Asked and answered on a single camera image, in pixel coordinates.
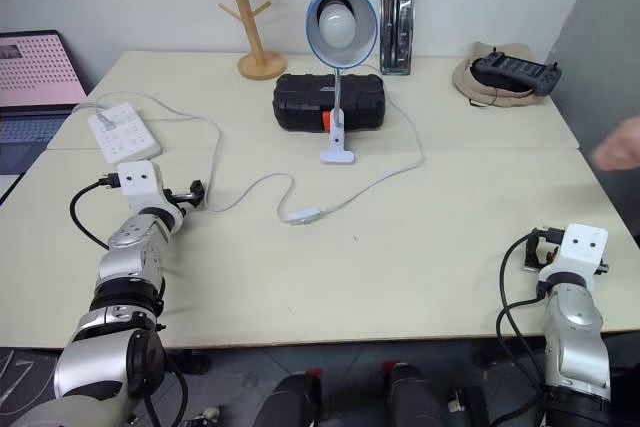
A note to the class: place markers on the person's bare hand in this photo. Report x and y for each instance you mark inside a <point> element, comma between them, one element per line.
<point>620,144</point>

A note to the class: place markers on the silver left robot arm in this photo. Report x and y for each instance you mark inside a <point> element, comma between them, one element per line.
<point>112,362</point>

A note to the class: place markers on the white light bulb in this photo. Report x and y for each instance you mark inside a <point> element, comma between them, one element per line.
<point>338,24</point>

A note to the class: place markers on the laptop with pink screen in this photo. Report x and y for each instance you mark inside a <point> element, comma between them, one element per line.
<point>30,72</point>

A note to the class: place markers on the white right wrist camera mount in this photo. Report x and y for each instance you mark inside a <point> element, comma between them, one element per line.
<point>575,249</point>

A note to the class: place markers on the black handheld controller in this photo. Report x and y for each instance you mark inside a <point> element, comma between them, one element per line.
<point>515,69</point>

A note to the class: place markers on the black plastic tool case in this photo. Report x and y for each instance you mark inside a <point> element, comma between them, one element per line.
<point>300,103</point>

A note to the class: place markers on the beige cloth hat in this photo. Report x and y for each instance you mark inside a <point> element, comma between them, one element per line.
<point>467,82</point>

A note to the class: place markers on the wooden mug tree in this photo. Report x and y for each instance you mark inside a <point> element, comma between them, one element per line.
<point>261,66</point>

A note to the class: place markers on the blue desk lamp white clamp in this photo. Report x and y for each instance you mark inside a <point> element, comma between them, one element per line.
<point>338,153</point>

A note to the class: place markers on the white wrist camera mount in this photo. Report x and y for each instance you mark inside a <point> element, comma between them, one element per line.
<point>140,186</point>
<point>575,249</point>

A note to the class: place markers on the white power strip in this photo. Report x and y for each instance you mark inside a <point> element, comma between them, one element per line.
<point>125,134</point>

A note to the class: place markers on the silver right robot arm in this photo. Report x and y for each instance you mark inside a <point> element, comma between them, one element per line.
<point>575,342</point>

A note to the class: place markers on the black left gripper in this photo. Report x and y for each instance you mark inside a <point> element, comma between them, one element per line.
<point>176,198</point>

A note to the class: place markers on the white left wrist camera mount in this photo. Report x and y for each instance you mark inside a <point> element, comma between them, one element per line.
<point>140,186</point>

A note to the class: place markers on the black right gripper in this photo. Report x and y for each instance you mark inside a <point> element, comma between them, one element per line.
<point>540,249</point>

